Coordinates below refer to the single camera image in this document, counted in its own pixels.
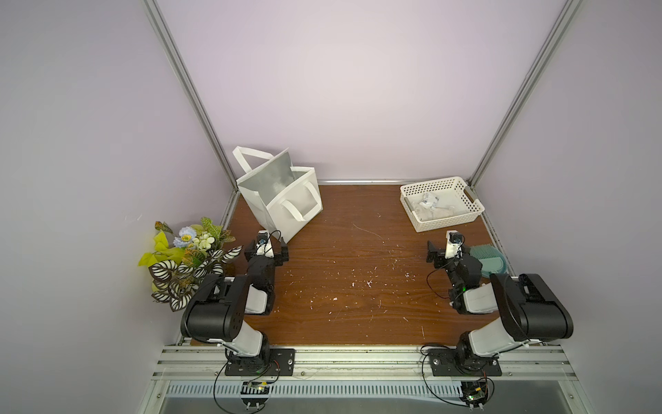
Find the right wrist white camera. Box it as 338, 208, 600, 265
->
445, 230, 465, 260

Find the artificial flower plant bouquet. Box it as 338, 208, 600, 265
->
138, 217, 242, 312

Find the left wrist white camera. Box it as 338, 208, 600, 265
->
256, 230, 274, 258

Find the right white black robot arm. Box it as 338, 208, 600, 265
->
426, 232, 574, 366

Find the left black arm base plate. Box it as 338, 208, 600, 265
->
224, 348, 296, 377

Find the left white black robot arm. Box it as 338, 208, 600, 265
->
180, 232, 289, 366

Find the left small circuit board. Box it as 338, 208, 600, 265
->
240, 381, 272, 412

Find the small circuit board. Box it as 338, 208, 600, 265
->
460, 379, 490, 410
240, 381, 272, 412

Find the white perforated plastic basket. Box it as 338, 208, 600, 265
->
400, 177, 485, 233

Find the aluminium front rail frame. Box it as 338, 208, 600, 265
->
135, 343, 596, 414

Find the teal plastic dustpan brush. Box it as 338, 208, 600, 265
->
470, 245, 508, 279

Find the clear ice pack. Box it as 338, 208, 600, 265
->
413, 193, 455, 222

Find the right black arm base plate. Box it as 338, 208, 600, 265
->
427, 348, 503, 377

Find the right small circuit board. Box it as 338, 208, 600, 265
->
460, 379, 490, 410

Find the wrist white camera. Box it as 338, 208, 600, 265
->
256, 230, 274, 258
445, 230, 465, 260

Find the white insulated delivery bag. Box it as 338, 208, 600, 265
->
233, 147, 323, 242

